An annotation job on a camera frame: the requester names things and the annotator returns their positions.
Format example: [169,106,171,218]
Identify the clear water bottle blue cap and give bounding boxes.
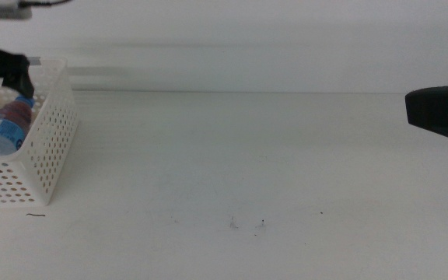
[0,95,37,159]

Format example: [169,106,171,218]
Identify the white perforated plastic basket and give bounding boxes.
[0,57,80,207]

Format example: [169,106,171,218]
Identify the grey wall trunking strip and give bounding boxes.
[68,66,225,78]

